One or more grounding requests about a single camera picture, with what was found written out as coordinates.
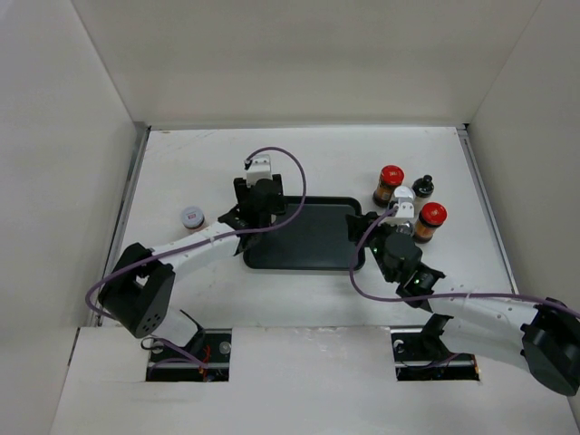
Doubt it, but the red lid sauce jar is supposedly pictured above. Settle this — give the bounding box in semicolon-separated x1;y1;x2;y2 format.
372;165;404;208
413;202;448;244

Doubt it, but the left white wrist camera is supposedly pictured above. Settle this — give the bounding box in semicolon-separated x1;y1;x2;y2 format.
245;154;273;187

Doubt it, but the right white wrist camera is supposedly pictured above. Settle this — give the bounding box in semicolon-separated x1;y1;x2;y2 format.
391;198;415;225

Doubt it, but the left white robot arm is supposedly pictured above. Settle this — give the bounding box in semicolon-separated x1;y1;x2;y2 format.
98;174;287;362

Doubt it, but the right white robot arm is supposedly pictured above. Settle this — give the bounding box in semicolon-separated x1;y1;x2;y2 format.
345;212;579;397

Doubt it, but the white cap blue label bottle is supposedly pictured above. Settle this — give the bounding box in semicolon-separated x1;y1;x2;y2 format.
391;186;415;203

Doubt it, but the white lid small spice jar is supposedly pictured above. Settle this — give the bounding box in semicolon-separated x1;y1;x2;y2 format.
180;206;207;233

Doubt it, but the red lid sauce jar front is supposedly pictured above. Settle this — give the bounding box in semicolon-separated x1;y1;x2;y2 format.
413;202;448;244

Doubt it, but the red lid sauce jar rear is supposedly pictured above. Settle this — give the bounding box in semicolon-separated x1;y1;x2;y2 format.
372;165;404;208

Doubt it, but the purple cable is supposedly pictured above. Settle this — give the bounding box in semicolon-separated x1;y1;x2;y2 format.
85;145;308;318
349;206;580;318

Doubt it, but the black plastic tray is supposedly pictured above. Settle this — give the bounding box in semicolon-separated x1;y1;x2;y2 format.
243;196;362;271

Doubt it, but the black cap small bottle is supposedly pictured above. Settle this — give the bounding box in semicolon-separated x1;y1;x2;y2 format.
411;174;434;211

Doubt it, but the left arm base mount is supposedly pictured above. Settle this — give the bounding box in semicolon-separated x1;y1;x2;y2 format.
140;310;232;382

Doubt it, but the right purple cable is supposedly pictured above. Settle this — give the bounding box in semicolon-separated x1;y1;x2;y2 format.
349;206;580;318

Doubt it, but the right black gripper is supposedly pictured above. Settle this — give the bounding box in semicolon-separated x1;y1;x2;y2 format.
346;211;400;283

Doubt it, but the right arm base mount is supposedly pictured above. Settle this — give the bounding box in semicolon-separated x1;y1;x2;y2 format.
391;314;480;382

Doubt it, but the clear lid pepper shaker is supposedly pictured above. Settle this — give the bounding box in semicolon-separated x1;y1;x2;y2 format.
396;221;414;238

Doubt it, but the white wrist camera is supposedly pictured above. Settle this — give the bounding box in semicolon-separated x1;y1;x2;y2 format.
391;198;415;225
245;154;273;187

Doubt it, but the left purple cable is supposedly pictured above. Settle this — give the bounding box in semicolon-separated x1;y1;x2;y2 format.
85;145;308;318

